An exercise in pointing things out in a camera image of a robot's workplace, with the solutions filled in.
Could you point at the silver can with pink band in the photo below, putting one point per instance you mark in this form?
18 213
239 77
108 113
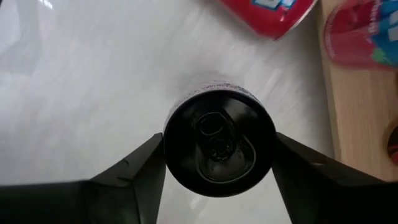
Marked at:
217 140

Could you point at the red Fanta strawberry can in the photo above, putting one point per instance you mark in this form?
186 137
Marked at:
267 18
351 40

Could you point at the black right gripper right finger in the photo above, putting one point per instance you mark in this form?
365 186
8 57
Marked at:
326 199

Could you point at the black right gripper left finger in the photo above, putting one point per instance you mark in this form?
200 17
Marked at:
93 202

